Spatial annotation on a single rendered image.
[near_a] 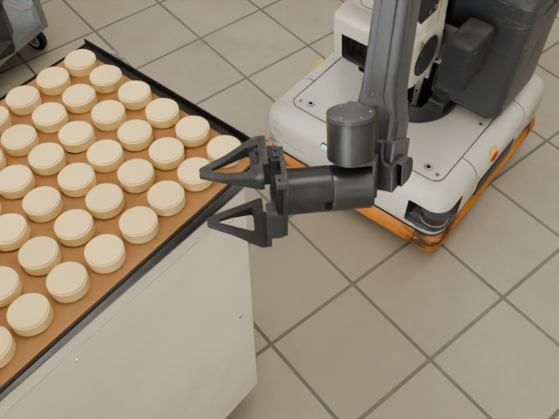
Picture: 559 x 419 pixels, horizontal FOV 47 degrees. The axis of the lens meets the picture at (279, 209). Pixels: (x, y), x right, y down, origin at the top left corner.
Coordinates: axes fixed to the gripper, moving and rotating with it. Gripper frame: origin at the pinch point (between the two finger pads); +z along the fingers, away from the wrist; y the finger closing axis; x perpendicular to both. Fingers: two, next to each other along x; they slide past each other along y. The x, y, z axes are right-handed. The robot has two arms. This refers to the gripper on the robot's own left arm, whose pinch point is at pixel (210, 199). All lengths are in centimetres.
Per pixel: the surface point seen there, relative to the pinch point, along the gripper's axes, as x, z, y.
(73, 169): 12.6, 19.1, 6.6
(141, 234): 0.4, 9.4, 6.8
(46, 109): 25.2, 24.1, 6.7
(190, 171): 10.4, 2.8, 6.7
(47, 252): -1.2, 21.1, 6.4
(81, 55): 37.5, 20.0, 6.9
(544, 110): 106, -114, 101
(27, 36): 149, 67, 86
